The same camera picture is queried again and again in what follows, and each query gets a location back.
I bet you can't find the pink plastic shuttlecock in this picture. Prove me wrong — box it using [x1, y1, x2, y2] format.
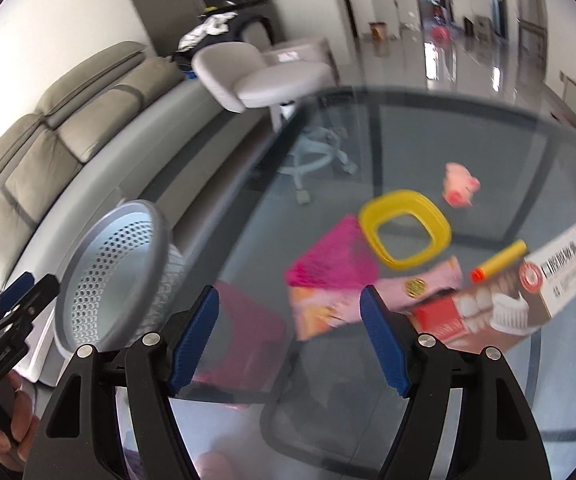
[285, 214, 379, 289]

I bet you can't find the white plastic stool left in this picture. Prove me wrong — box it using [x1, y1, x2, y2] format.
[263, 36, 339, 82]

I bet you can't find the pink pig toy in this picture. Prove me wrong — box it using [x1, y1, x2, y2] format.
[442, 162, 480, 208]

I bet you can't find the yellow plastic ring bowl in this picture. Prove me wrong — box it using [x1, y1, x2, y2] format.
[357, 190, 453, 271]

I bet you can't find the small brown waste bin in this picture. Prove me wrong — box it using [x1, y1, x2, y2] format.
[369, 22, 389, 42]

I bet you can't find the red white toothpaste box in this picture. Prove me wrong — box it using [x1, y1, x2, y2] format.
[406, 226, 576, 353]

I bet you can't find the yellow foam dart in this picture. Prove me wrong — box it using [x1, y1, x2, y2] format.
[470, 240, 528, 284]

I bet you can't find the white swivel chair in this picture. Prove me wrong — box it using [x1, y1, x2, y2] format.
[192, 42, 357, 205]

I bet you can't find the pink snack wrapper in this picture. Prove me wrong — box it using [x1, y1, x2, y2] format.
[287, 254, 465, 342]

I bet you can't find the person's left hand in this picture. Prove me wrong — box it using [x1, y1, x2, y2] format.
[0, 370, 39, 472]

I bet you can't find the pink toy on floor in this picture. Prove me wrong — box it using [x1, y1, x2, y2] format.
[431, 26, 452, 44]

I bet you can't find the pile of clothes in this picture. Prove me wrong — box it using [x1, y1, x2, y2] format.
[169, 11, 275, 73]

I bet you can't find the grey sofa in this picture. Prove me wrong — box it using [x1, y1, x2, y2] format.
[0, 40, 279, 386]

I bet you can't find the silver perforated trash bin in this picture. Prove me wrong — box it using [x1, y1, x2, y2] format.
[54, 200, 186, 359]

